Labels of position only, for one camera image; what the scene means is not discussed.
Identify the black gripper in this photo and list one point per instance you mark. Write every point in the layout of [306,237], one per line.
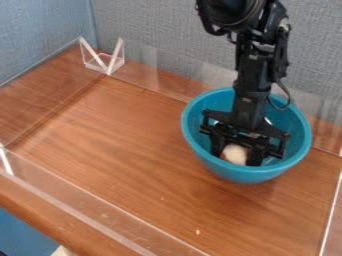
[237,122]

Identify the clear acrylic barrier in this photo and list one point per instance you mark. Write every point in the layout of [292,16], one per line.
[185,77]
[89,224]

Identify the brown and white toy mushroom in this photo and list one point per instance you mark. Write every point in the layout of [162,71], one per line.
[236,154]

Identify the clear acrylic corner bracket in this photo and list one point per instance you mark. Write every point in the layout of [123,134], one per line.
[102,62]

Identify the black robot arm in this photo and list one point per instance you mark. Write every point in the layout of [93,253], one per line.
[254,24]

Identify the blue plastic bowl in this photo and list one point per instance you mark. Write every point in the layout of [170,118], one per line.
[290,120]

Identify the clear acrylic back barrier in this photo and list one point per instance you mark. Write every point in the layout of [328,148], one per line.
[185,77]

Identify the clear acrylic front barrier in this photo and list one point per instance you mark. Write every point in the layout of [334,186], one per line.
[89,224]

